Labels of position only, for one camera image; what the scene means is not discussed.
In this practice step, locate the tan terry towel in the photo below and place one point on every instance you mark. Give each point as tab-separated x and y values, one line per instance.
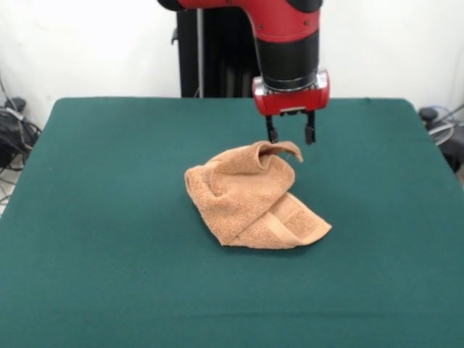
239	203

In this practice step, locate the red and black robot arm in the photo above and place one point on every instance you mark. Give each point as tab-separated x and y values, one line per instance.
286	21

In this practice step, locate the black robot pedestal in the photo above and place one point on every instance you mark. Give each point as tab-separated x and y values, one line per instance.
217	54

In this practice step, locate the dark green table cloth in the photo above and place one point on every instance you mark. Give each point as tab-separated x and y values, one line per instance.
108	217

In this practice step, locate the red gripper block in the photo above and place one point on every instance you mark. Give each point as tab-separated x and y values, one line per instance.
290	101

